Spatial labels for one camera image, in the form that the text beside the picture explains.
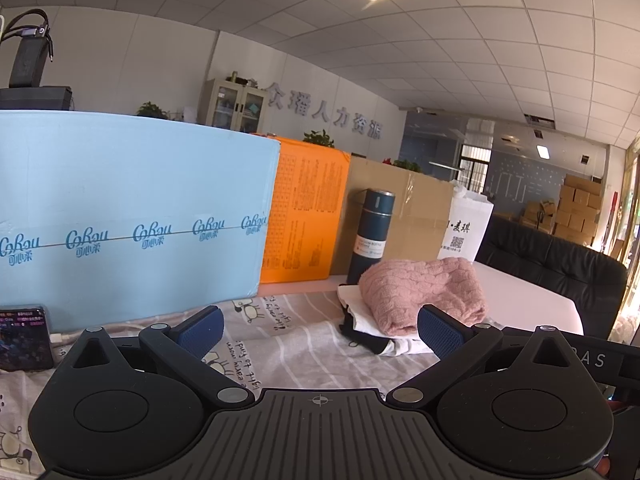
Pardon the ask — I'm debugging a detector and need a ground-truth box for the dark teal bottle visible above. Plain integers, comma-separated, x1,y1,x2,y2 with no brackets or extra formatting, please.
346,188,396,285

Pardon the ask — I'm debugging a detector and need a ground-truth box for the black device stand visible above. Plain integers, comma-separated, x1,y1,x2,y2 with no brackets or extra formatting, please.
0,9,74,111

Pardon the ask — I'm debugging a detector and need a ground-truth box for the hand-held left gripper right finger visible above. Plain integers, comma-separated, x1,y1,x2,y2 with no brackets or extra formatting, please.
385,305,598,407

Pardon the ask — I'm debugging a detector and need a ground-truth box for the brown cardboard box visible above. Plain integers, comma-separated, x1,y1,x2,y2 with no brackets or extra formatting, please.
330,155,457,277

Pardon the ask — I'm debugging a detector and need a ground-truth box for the grey wall lettering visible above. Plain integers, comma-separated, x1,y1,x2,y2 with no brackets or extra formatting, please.
266,82,383,142

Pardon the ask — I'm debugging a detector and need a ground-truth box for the smartphone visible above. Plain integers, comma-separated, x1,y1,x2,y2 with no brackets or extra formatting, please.
0,303,55,372

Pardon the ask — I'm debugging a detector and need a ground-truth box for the black leather chair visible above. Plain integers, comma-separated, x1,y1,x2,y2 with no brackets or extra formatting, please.
472,214,628,342

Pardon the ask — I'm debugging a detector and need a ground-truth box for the white paper bag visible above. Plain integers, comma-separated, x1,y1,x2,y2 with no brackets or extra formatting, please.
437,180,495,263

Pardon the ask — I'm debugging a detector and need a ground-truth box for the black garment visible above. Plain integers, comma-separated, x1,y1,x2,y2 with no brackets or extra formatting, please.
339,322,393,354

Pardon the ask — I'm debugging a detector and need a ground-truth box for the grey glass-door cabinet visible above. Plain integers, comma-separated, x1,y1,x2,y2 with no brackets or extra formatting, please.
199,77,267,134

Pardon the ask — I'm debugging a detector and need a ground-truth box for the white cable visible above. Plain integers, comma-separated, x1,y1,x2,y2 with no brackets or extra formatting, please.
49,326,148,347

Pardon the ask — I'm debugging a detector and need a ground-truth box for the printed striped bed sheet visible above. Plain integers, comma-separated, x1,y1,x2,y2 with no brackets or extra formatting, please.
0,290,436,480

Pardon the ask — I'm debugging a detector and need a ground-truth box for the orange carton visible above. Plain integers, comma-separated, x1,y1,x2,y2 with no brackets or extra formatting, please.
259,135,352,285

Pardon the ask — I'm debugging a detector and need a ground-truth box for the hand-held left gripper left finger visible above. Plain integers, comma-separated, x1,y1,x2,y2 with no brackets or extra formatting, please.
52,306,256,407

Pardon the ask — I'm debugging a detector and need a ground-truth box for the pink knitted sweater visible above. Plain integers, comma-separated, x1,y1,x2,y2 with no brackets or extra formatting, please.
360,256,488,336

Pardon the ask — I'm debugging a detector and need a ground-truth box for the light blue carton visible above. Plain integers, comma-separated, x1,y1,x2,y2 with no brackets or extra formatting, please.
0,110,282,333

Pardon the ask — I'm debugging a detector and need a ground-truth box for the white garment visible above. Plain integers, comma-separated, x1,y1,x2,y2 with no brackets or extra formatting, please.
336,284,436,357

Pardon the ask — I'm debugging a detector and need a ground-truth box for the stack of cardboard boxes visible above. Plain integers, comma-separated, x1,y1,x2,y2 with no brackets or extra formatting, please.
520,174,607,247

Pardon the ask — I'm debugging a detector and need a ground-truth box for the green potted plant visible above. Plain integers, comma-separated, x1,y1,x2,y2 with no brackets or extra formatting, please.
302,129,336,149
136,101,171,121
382,157,423,174

